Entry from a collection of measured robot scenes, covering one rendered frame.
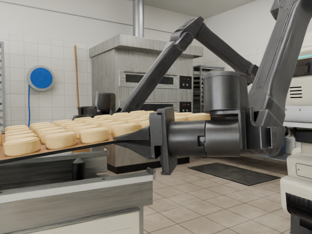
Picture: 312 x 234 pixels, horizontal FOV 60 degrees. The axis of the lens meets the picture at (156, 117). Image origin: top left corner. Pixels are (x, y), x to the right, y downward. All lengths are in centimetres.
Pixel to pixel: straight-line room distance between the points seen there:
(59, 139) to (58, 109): 431
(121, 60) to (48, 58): 129
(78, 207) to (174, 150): 20
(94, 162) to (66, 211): 32
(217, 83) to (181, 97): 424
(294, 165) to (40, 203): 101
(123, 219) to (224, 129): 25
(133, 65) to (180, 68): 91
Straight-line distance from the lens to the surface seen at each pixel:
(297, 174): 127
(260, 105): 48
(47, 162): 77
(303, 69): 120
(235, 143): 40
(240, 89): 44
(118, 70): 404
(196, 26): 106
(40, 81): 456
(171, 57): 102
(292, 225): 167
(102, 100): 94
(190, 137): 40
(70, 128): 59
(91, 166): 80
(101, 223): 52
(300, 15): 65
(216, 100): 41
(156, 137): 41
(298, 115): 120
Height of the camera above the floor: 104
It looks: 3 degrees down
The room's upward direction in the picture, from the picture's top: straight up
